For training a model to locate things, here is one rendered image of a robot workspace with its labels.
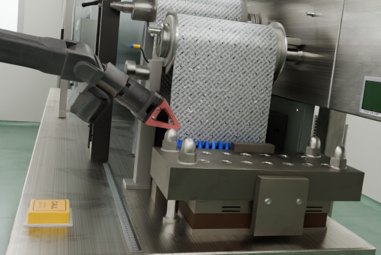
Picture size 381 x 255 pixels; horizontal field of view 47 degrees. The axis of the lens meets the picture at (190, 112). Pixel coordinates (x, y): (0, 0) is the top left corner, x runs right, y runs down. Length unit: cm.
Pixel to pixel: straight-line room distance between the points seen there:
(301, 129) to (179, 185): 42
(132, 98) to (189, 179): 23
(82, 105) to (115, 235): 28
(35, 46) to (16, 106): 573
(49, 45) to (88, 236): 35
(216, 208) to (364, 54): 41
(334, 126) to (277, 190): 50
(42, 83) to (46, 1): 111
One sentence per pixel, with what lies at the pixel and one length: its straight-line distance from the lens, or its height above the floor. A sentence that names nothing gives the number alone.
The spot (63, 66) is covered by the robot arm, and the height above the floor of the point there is 118.
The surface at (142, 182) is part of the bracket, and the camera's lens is 106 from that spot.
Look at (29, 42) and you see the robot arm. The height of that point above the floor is 122.
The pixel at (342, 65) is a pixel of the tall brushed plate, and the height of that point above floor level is 124.
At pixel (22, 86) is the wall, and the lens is 653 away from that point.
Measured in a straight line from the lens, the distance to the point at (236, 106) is 100.
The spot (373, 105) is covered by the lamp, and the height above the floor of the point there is 117.
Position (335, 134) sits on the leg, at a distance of 130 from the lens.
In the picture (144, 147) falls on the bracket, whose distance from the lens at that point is 104.
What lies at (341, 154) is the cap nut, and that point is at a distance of 93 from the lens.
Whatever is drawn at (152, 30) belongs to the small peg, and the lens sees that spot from 98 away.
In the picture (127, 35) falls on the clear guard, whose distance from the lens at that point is 197.
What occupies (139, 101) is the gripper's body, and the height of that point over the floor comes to 112.
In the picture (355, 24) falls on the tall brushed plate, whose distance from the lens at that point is 96.
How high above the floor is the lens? 123
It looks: 7 degrees down
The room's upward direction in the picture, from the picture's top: 6 degrees clockwise
